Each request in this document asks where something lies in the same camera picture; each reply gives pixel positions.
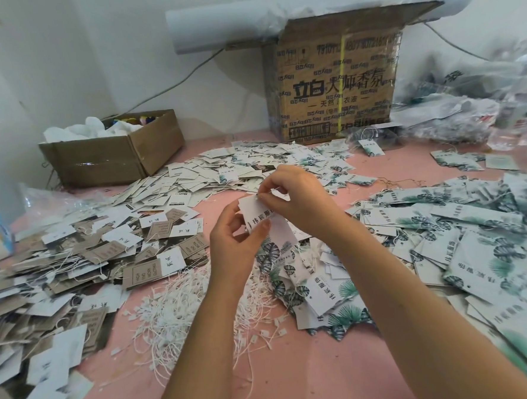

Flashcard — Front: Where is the person's left hand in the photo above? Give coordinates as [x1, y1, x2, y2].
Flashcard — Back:
[205, 194, 275, 292]

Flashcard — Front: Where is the person's left forearm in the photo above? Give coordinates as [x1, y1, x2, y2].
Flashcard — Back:
[144, 278, 259, 399]

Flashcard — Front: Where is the large printed cardboard box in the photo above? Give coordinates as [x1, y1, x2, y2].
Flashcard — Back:
[261, 0, 452, 148]

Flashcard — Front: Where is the small open cardboard box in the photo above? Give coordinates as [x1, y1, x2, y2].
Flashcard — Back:
[36, 108, 189, 191]

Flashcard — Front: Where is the pile of white strings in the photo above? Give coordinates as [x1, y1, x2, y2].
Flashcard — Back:
[116, 258, 289, 389]

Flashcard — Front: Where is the person's right forearm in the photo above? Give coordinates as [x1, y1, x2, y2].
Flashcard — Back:
[318, 206, 527, 399]

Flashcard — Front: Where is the person's right hand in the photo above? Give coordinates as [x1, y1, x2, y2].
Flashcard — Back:
[254, 160, 349, 248]

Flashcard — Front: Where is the pile of green leaf tags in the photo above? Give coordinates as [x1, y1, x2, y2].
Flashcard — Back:
[249, 170, 527, 399]

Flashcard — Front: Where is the pile of brown white tags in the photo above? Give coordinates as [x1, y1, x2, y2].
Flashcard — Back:
[0, 190, 220, 399]

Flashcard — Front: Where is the white crumpled material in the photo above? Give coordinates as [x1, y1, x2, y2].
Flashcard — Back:
[41, 114, 145, 144]

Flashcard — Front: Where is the black cable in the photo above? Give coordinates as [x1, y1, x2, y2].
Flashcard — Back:
[103, 46, 233, 121]

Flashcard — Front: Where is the single white leaf print tag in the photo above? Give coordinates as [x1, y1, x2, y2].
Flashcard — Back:
[237, 190, 300, 250]

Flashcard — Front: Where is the clear plastic bag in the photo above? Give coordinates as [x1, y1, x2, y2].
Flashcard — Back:
[17, 178, 92, 222]

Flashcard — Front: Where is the heap of small tags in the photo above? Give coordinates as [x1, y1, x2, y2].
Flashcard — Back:
[109, 133, 381, 216]

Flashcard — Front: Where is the white roll in plastic wrap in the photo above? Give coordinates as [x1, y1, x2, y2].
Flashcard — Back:
[165, 0, 482, 55]

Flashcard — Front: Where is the heap of clear plastic bags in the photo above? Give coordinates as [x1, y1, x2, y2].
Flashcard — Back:
[388, 43, 527, 159]

